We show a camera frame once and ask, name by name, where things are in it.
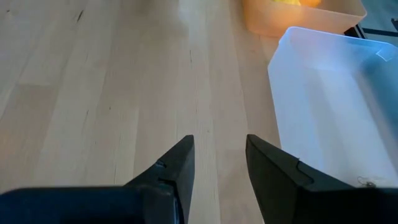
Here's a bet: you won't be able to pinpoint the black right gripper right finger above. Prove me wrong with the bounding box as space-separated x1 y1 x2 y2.
246 134 355 224

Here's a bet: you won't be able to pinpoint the clear plastic bin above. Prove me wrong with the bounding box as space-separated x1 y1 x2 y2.
267 26 398 189

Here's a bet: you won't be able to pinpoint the orange plastic bin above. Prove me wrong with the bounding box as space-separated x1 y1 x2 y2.
241 0 368 39

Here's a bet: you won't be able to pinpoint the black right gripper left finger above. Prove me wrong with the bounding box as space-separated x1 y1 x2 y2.
124 134 196 224

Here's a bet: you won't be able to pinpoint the black aluminium frame crossbar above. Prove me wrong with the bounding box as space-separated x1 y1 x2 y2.
343 17 398 38

